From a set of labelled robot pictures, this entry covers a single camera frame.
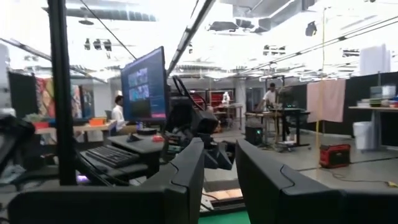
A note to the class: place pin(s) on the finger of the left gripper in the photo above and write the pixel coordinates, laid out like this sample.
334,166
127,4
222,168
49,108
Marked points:
226,157
211,160

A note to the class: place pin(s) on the clear plastic storage box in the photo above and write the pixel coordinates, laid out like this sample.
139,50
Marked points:
382,92

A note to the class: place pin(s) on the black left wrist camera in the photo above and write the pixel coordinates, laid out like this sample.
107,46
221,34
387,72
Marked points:
206,123

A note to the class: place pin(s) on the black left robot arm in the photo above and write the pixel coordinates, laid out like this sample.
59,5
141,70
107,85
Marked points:
178,121

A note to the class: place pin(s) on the black computer mouse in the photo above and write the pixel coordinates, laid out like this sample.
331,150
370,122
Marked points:
133,137

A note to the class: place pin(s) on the long ceiling light rail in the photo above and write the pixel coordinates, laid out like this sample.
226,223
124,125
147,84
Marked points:
189,31

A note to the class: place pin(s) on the black table frame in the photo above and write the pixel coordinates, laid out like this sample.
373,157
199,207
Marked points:
224,207

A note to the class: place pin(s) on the orange box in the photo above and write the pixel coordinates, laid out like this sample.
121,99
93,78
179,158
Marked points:
98,121

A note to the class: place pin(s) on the round black ceiling device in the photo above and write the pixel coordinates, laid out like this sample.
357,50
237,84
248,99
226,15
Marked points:
311,28

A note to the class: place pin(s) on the large flat display screen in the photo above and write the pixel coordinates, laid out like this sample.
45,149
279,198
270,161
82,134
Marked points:
144,84

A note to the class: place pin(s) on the wooden table side board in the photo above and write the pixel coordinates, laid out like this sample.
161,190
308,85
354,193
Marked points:
225,194

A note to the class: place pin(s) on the wooden desk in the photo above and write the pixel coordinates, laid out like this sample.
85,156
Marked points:
93,127

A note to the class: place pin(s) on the red storage bins shelf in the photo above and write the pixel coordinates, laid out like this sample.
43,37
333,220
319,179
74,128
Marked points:
217,96

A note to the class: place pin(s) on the pink curtain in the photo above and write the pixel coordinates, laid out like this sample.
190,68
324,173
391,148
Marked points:
329,99

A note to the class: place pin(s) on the black office chair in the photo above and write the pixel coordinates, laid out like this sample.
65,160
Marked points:
12,140

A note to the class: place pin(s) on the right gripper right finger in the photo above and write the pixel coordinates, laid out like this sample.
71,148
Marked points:
264,186

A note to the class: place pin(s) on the black diagonal frame strut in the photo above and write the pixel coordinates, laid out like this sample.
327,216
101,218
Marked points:
62,93

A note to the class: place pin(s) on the black partition wall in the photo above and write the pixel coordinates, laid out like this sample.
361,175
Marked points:
357,93

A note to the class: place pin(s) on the small red object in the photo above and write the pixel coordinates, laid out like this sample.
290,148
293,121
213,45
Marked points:
158,139

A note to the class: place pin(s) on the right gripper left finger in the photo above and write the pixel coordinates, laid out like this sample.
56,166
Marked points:
183,186

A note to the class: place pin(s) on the black standing desk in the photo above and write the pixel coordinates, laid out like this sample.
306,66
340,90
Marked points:
289,110

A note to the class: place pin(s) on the silver ceiling air duct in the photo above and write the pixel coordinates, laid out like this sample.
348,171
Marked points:
273,12

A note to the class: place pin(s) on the person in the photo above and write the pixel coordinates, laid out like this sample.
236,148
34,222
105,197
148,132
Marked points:
118,115
270,96

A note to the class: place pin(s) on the black computer case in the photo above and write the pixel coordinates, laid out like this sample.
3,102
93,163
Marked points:
254,135

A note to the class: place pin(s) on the red and black box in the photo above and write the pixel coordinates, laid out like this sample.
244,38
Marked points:
334,155

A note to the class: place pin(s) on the small wooden table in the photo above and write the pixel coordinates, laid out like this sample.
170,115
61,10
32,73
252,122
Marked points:
228,107

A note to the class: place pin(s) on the colourful wall hanging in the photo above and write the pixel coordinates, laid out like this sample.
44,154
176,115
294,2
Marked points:
46,96

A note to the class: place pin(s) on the black computer keyboard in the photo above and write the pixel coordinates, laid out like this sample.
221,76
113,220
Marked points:
109,155

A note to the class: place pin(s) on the wooden shelf board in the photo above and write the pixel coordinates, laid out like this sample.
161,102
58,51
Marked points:
373,109

